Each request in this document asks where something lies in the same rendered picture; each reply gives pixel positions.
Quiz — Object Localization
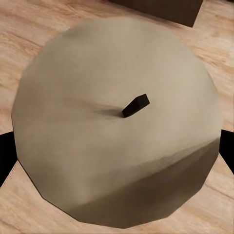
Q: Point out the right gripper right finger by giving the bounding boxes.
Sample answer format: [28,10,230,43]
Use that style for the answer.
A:
[219,130,234,174]

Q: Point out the pillar candle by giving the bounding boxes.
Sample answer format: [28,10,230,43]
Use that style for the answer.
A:
[11,16,223,229]

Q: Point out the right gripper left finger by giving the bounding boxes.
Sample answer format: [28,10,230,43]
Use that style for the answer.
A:
[0,131,17,187]

